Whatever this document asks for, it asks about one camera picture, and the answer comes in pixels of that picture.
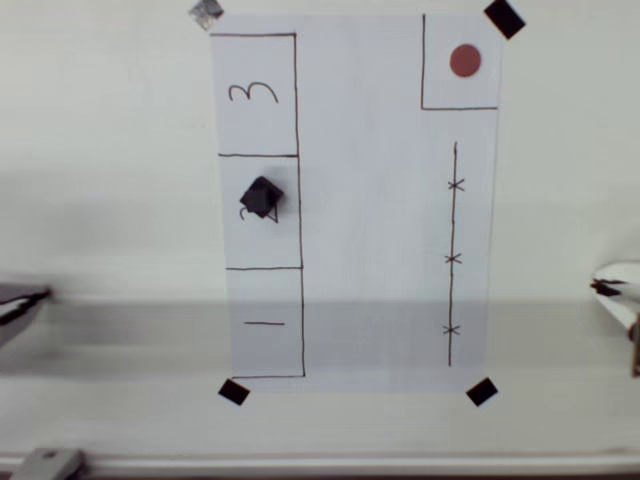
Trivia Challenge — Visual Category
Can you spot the red round sticker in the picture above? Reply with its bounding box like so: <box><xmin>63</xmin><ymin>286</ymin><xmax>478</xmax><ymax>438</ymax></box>
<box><xmin>448</xmin><ymin>43</ymin><xmax>482</xmax><ymax>79</ymax></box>

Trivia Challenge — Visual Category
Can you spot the dark grey blurred object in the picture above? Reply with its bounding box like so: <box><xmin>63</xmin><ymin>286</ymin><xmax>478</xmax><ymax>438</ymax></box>
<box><xmin>0</xmin><ymin>282</ymin><xmax>54</xmax><ymax>349</ymax></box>

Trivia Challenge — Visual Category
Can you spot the aluminium rail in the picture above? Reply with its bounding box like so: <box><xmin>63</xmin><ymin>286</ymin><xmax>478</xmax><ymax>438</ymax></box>
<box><xmin>0</xmin><ymin>452</ymin><xmax>640</xmax><ymax>480</ymax></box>

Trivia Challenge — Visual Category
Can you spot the white paper sheet with drawn boxes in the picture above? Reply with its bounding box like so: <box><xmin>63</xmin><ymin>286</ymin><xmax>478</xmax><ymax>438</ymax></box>
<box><xmin>209</xmin><ymin>13</ymin><xmax>504</xmax><ymax>395</ymax></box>

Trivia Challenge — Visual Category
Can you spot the grey tape piece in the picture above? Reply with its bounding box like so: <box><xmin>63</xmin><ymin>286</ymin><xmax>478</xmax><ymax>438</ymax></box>
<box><xmin>188</xmin><ymin>0</ymin><xmax>225</xmax><ymax>32</ymax></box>

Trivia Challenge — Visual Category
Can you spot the grey metal bracket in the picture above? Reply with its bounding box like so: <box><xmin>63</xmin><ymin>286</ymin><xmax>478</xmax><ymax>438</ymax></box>
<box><xmin>17</xmin><ymin>447</ymin><xmax>89</xmax><ymax>480</ymax></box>

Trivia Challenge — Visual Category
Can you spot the black cube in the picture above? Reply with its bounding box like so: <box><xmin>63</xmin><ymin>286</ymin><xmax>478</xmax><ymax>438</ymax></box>
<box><xmin>239</xmin><ymin>175</ymin><xmax>286</xmax><ymax>222</ymax></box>

